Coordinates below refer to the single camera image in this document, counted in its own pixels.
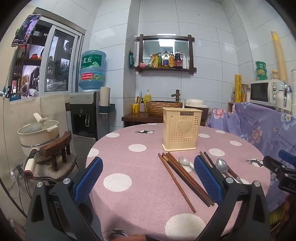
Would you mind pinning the brown wooden chopstick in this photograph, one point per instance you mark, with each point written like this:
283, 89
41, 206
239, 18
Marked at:
190, 177
185, 182
187, 179
177, 183

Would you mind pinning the bronze faucet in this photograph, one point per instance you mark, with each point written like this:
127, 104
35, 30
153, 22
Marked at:
175, 95

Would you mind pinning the small wooden box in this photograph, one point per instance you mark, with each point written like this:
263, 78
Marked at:
231, 107

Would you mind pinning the cream plastic utensil holder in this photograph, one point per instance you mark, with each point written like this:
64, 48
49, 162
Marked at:
171, 129

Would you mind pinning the purple floral cloth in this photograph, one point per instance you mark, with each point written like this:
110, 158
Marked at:
266, 129

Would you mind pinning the wooden framed mirror shelf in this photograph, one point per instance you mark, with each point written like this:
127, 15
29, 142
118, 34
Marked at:
152, 46

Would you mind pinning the yellow cup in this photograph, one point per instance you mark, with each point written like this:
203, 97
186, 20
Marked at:
135, 108

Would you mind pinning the smartphone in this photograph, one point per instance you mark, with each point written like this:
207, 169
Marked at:
25, 30

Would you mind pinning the shiny metal spoon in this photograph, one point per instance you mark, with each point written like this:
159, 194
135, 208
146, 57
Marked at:
222, 165

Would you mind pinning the white plastic bottle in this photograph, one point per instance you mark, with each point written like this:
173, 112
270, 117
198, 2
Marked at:
185, 62

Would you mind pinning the dark soy sauce bottle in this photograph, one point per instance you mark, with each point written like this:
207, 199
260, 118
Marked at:
178, 60

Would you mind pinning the blue water jug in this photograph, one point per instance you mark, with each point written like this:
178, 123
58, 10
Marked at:
92, 69

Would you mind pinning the cream cooking pot with lid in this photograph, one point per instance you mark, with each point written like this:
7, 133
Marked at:
37, 133

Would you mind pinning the grey water dispenser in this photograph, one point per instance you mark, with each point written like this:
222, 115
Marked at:
85, 104

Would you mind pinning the green can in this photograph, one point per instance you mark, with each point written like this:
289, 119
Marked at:
262, 77
262, 71
261, 64

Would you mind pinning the white and red plug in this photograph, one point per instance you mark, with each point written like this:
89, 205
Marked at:
30, 165

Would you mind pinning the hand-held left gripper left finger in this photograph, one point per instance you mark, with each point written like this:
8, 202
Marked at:
89, 178

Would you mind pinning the dark speckled chopstick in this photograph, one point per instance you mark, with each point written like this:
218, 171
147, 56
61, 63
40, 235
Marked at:
235, 177
203, 156

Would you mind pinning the yellow soap dispenser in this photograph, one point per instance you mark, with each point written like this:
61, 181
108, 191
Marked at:
147, 96

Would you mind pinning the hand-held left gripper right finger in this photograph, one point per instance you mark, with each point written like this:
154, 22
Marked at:
208, 178

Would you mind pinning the tall pale yellow roll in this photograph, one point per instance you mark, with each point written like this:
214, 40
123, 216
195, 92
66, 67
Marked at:
279, 58

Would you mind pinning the teal wall holder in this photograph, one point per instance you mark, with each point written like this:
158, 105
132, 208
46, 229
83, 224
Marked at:
111, 108

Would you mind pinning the window with white frame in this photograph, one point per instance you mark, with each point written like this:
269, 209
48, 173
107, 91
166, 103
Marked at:
44, 69

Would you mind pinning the jar with yellow lid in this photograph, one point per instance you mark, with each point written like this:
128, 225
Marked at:
274, 75

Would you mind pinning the pink polka dot tablecloth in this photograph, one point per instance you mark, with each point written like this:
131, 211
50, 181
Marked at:
138, 185

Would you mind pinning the white microwave oven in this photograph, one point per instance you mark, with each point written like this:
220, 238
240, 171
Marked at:
259, 91

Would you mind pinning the grey round cushion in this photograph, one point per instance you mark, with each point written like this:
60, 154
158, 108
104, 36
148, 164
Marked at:
67, 167

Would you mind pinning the woven wicker basin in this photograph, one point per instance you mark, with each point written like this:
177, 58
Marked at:
157, 109

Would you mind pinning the amber sauce bottle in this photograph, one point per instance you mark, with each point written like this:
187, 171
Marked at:
171, 60

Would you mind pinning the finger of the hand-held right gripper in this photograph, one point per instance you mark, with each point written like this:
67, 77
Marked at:
274, 164
288, 155

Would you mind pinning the yellow green bottle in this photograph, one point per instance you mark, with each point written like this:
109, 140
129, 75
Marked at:
159, 60

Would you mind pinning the oil bottle with purple label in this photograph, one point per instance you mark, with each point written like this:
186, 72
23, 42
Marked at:
166, 60

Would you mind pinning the dark wooden counter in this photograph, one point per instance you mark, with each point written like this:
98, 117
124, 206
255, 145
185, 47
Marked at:
134, 118

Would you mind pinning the grey spoon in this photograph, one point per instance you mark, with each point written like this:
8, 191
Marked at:
183, 161

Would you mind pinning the small dark wooden stool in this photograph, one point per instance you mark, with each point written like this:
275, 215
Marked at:
55, 144

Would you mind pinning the short yellow wrap roll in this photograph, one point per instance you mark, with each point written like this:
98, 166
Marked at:
238, 88

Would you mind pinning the white and brown rice cooker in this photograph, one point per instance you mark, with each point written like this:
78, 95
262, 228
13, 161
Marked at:
194, 103

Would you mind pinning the green hanging packet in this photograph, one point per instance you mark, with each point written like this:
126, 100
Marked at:
131, 60

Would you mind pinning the yellow seasoning packet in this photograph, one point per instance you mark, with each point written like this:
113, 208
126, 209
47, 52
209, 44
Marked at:
153, 61

